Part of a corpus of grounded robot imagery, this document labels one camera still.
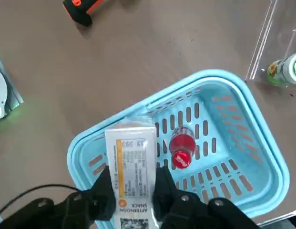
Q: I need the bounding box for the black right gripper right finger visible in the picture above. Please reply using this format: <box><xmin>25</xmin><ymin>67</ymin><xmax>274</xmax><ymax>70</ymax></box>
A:
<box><xmin>153</xmin><ymin>166</ymin><xmax>258</xmax><ymax>229</ymax></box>

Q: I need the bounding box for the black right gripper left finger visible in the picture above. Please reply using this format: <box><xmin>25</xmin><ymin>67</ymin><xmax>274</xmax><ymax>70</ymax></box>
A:
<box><xmin>0</xmin><ymin>164</ymin><xmax>117</xmax><ymax>229</ymax></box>

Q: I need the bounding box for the red Coca-Cola bottle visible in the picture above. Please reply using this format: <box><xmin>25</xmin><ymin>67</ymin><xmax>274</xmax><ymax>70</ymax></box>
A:
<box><xmin>168</xmin><ymin>126</ymin><xmax>196</xmax><ymax>170</ymax></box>

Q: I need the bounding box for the white cookie box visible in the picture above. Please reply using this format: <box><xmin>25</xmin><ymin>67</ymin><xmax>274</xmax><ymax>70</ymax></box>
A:
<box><xmin>104</xmin><ymin>116</ymin><xmax>163</xmax><ymax>229</ymax></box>

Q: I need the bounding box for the orange black barcode scanner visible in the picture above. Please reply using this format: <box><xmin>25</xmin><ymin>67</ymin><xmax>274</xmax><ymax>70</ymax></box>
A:
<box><xmin>62</xmin><ymin>0</ymin><xmax>108</xmax><ymax>27</ymax></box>

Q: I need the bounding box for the light blue shopping basket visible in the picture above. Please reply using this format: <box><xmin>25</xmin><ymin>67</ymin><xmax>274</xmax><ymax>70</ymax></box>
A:
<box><xmin>66</xmin><ymin>69</ymin><xmax>290</xmax><ymax>229</ymax></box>

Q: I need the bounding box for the white bottle green lid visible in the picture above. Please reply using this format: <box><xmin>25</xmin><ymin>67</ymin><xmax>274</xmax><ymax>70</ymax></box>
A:
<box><xmin>266</xmin><ymin>49</ymin><xmax>296</xmax><ymax>86</ymax></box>

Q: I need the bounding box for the clear stepped bottle shelf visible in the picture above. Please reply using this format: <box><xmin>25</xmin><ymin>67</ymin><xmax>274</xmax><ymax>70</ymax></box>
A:
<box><xmin>245</xmin><ymin>0</ymin><xmax>296</xmax><ymax>88</ymax></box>

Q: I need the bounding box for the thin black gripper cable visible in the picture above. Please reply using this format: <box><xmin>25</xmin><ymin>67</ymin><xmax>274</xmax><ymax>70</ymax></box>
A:
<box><xmin>0</xmin><ymin>183</ymin><xmax>81</xmax><ymax>220</ymax></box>

